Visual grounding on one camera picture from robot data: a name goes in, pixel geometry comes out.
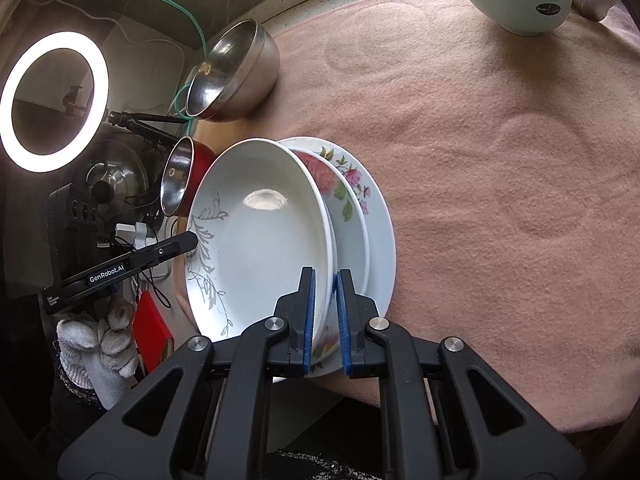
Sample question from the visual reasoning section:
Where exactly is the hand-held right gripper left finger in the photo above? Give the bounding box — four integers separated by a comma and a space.
56, 266, 318, 480

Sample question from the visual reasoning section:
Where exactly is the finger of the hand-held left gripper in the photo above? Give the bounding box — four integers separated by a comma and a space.
134, 231, 200, 267

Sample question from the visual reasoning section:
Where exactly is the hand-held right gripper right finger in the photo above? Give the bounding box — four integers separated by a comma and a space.
336, 269, 586, 480

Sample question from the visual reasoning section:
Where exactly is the plain white plate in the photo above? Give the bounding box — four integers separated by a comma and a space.
280, 142, 341, 311

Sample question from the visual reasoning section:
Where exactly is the grey leaf print white plate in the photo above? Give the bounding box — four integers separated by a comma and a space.
185, 138, 337, 383

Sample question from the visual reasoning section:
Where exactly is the red steel bowl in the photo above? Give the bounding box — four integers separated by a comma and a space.
160, 136, 219, 219

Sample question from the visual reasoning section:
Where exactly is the pink floral white plate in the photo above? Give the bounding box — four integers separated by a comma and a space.
277, 136, 397, 378
289, 146, 372, 361

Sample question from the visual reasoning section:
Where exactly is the large stainless steel bowl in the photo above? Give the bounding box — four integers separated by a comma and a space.
184, 19, 281, 124

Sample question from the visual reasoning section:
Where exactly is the person's left hand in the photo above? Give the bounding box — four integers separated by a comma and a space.
56, 304, 139, 409

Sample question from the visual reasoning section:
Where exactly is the white power strip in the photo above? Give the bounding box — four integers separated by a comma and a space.
114, 222, 172, 282

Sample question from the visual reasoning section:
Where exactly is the black appliance with dials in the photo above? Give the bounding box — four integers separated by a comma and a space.
44, 184, 103, 288

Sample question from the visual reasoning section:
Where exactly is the red flat packet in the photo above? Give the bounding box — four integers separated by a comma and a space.
132, 290, 172, 376

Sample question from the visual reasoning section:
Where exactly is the steel pot lid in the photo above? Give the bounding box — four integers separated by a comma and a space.
84, 139, 152, 211

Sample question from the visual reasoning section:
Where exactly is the black tripod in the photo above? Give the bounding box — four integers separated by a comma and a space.
106, 110, 190, 142

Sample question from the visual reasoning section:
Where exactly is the pink towel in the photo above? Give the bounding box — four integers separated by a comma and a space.
192, 0, 640, 433

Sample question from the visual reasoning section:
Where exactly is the white ring light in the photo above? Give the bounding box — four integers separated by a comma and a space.
0, 30, 110, 173

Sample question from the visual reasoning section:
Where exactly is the turquoise cable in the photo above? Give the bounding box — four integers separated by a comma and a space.
64, 0, 212, 126

